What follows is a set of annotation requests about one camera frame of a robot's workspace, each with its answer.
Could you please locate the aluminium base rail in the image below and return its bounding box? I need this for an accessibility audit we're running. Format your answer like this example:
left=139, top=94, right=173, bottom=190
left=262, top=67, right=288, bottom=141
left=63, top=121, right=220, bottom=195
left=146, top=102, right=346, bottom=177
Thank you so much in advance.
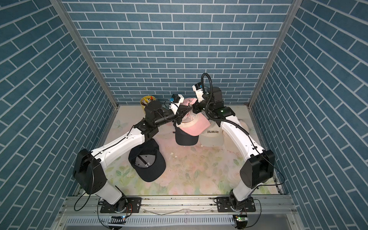
left=52, top=195, right=303, bottom=230

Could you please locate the pink baseball cap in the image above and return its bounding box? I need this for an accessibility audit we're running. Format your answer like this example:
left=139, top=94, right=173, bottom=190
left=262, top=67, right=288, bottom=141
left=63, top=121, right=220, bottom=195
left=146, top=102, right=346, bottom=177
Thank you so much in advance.
left=176, top=98, right=210, bottom=136

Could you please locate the beige Colorado baseball cap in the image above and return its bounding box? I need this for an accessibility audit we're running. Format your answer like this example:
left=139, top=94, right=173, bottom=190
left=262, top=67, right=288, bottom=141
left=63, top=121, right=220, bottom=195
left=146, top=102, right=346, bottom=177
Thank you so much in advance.
left=239, top=120, right=250, bottom=134

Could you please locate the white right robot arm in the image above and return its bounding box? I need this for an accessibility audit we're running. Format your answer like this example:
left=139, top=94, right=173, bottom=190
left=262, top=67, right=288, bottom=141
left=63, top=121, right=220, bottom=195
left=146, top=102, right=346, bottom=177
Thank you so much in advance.
left=194, top=73, right=275, bottom=211

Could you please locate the black baseball cap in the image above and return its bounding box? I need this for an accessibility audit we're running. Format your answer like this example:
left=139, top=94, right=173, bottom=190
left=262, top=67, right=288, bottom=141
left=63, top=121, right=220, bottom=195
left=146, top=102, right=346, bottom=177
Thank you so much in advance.
left=128, top=139, right=166, bottom=182

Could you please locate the grey baseball cap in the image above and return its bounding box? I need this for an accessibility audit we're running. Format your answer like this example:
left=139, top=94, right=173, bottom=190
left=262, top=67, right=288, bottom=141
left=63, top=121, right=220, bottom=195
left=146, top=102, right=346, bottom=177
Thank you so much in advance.
left=173, top=122, right=199, bottom=146

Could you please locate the cream white baseball cap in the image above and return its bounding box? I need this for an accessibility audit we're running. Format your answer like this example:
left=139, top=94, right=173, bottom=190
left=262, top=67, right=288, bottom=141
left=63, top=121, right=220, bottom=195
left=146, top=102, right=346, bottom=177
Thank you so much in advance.
left=199, top=121, right=224, bottom=147

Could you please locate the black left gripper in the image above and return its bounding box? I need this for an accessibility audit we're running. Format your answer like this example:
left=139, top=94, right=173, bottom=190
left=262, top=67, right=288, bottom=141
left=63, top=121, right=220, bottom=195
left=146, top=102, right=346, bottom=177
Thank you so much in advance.
left=152, top=105, right=191, bottom=128

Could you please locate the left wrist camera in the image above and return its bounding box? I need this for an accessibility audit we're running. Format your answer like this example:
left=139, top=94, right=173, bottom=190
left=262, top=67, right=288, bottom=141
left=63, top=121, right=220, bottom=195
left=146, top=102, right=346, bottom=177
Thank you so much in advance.
left=169, top=94, right=184, bottom=115

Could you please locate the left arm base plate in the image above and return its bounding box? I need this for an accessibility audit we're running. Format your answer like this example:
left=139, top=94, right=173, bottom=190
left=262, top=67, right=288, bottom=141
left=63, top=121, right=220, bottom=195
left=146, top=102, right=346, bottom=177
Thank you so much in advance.
left=98, top=197, right=142, bottom=214

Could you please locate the yellow pen holder cup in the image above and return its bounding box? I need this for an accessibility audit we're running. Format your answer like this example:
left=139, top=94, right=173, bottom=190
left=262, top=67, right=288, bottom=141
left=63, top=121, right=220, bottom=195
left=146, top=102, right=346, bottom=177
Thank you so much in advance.
left=140, top=95, right=156, bottom=109

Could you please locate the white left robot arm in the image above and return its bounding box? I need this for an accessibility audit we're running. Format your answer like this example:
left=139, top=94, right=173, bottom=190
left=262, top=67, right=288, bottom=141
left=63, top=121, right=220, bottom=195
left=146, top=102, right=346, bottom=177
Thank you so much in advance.
left=72, top=101, right=192, bottom=205

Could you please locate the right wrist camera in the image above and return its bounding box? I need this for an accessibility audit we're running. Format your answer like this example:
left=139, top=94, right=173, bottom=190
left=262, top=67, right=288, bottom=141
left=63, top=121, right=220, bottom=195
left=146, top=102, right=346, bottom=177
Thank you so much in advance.
left=192, top=82, right=204, bottom=103

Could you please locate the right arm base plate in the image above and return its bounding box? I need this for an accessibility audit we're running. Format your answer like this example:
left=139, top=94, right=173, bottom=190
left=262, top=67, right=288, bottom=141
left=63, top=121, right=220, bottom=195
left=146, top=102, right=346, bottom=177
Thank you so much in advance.
left=213, top=196, right=256, bottom=212

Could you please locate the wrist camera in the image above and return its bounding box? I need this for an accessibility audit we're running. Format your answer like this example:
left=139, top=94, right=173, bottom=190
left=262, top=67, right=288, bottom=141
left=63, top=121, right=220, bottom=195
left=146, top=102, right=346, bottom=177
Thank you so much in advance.
left=192, top=82, right=204, bottom=103
left=169, top=94, right=184, bottom=115

